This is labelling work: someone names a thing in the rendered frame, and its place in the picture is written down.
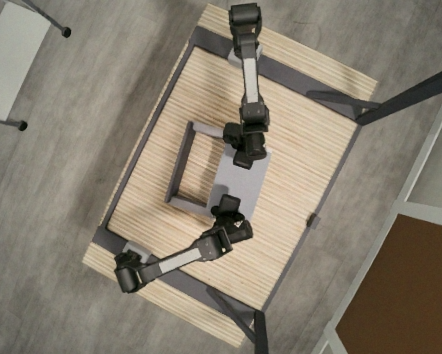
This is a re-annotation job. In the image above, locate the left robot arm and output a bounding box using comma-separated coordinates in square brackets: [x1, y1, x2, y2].
[114, 218, 254, 294]

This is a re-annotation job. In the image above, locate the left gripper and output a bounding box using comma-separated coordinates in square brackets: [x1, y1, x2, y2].
[213, 194, 241, 228]

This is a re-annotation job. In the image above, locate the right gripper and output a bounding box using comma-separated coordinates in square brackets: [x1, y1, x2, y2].
[233, 135, 254, 170]

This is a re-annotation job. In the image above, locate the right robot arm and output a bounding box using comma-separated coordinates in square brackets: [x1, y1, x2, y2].
[222, 2, 271, 161]

